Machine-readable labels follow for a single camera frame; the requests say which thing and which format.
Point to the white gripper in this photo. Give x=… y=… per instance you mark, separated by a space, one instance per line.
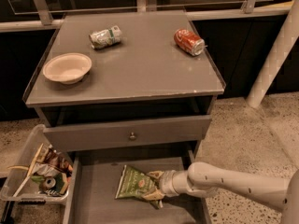
x=165 y=183

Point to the green jalapeno chip bag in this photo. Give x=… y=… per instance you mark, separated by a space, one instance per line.
x=134 y=183

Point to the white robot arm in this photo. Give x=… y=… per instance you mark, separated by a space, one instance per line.
x=202 y=179

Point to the round metal drawer knob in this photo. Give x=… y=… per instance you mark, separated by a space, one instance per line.
x=132 y=137

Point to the grey open middle drawer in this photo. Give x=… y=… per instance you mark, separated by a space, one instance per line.
x=95 y=182

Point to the grey upper drawer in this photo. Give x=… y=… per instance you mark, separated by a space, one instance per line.
x=116 y=134

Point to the grey drawer cabinet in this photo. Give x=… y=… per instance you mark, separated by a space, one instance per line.
x=145 y=76

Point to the brown snack wrapper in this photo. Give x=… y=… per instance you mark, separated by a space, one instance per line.
x=48 y=163

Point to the clear plastic bin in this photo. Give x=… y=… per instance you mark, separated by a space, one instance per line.
x=31 y=192

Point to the wooden stick in bin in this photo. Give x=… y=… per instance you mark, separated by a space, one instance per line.
x=26 y=174

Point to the beige paper bowl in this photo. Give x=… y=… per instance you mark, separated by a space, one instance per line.
x=68 y=68

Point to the red cola can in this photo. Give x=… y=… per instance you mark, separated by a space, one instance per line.
x=189 y=42

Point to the metal railing with glass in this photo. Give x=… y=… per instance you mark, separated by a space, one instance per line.
x=30 y=15

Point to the white slanted post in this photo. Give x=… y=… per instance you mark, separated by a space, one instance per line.
x=287 y=36

